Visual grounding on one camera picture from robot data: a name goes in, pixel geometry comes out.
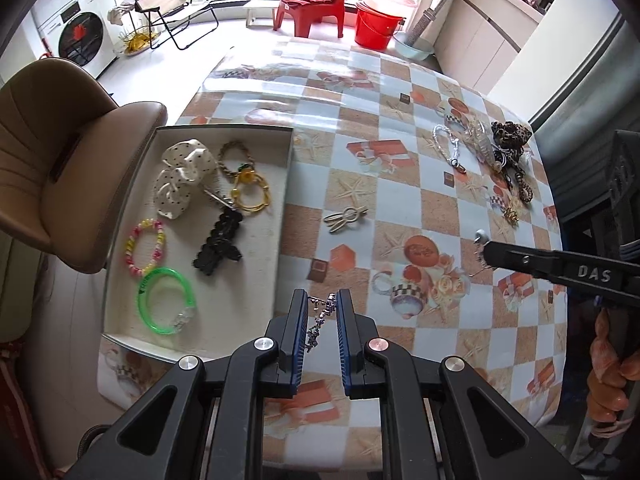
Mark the red plastic bucket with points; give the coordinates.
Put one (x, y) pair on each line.
(374, 29)

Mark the brown leather chair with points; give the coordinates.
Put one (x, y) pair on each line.
(68, 154)

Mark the white polka dot scrunchie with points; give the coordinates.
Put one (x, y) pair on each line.
(186, 166)

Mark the light blue basin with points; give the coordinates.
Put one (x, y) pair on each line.
(419, 51)

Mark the lower white washing machine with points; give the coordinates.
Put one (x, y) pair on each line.
(78, 33)

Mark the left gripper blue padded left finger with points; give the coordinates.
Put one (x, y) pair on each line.
(283, 374)

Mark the gold bow hair clip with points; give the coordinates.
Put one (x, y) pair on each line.
(509, 207)

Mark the grey shallow tray box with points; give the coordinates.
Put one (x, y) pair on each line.
(236, 302)

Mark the clear claw hair clip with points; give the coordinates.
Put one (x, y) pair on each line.
(477, 140)

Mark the red plastic chair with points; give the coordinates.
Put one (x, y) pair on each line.
(304, 13)

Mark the pink plastic basin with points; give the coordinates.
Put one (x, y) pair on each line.
(400, 8)

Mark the silver rhinestone hair clip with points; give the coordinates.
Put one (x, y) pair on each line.
(219, 200)

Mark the beige bunny hair clip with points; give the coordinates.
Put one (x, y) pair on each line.
(339, 220)

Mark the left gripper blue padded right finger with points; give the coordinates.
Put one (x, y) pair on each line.
(362, 379)

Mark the white cabinet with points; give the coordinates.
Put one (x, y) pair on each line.
(479, 39)

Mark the silver crystal hair clip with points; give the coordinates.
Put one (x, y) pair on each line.
(481, 239)

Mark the person's right hand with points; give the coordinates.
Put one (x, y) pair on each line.
(609, 375)

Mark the green plastic bangle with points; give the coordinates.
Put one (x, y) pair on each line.
(182, 319)

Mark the small white stool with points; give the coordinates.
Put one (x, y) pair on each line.
(260, 16)

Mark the black scalloped hair clip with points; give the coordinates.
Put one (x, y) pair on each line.
(220, 245)

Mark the folding lounge chair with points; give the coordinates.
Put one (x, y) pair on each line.
(166, 19)

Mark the yellow item basket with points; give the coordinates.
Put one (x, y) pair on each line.
(136, 42)

